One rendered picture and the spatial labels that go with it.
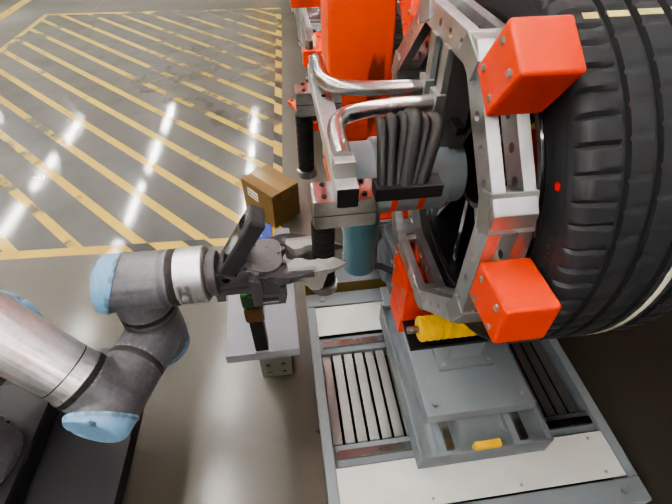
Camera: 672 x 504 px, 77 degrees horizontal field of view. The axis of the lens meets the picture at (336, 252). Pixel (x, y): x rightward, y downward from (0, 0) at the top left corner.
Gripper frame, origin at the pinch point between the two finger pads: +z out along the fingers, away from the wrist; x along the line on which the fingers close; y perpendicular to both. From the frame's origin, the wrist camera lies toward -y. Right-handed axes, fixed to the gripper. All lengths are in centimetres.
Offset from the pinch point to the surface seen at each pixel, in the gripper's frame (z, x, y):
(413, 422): 21, 2, 66
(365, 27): 15, -57, -15
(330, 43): 7, -57, -12
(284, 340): -10.8, -10.1, 38.0
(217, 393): -36, -23, 83
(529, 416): 54, 4, 68
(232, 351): -22.9, -8.7, 38.0
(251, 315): -16.5, -7.2, 23.3
